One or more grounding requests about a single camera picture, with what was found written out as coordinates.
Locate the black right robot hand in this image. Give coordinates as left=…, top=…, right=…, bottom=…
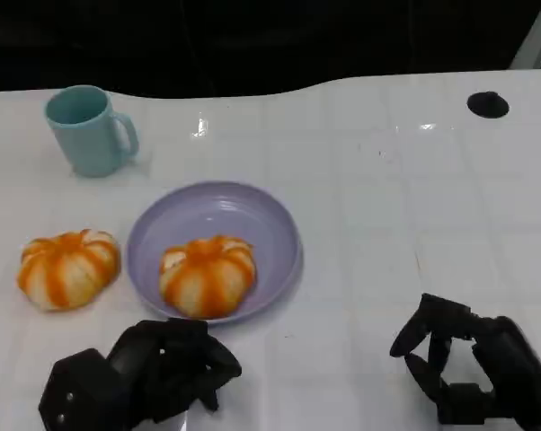
left=389, top=293, right=541, bottom=426

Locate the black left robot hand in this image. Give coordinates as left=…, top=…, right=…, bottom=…
left=106, top=317, right=244, bottom=423

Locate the orange and white bread roll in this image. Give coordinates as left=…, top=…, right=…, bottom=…
left=16, top=228, right=121, bottom=313
left=158, top=234, right=257, bottom=320

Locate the lilac plate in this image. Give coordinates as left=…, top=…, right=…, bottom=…
left=126, top=180, right=305, bottom=325

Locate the pale green mug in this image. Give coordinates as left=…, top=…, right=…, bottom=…
left=44, top=84, right=140, bottom=178

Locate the black round table grommet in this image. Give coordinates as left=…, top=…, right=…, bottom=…
left=466, top=91, right=510, bottom=119

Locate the black backdrop cloth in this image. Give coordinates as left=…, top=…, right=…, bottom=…
left=0, top=0, right=541, bottom=99

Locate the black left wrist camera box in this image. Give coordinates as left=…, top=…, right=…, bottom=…
left=38, top=347, right=132, bottom=431

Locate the grey metal frame post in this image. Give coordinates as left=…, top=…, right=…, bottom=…
left=512, top=0, right=541, bottom=71

